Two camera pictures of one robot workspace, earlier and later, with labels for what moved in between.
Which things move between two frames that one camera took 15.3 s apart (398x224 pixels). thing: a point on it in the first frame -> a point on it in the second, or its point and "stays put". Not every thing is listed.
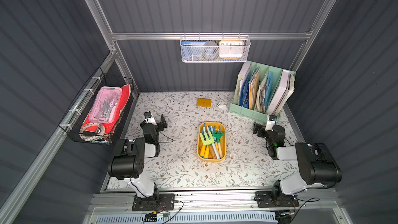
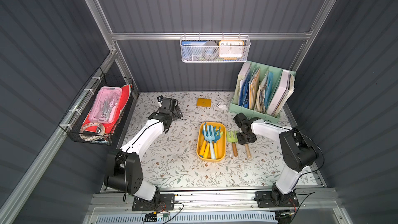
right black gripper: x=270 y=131 -> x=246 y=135
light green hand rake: x=207 y=142 -> x=232 y=136
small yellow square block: x=204 y=102 stays put
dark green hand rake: x=218 y=135 -> x=248 y=151
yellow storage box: x=223 y=141 stays put
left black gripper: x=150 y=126 -> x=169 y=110
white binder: x=282 y=91 stays put
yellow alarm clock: x=231 y=49 stays put
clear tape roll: x=100 y=130 stays put
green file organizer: x=261 y=91 stays put
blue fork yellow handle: x=202 y=148 stays put
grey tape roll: x=210 y=50 stays put
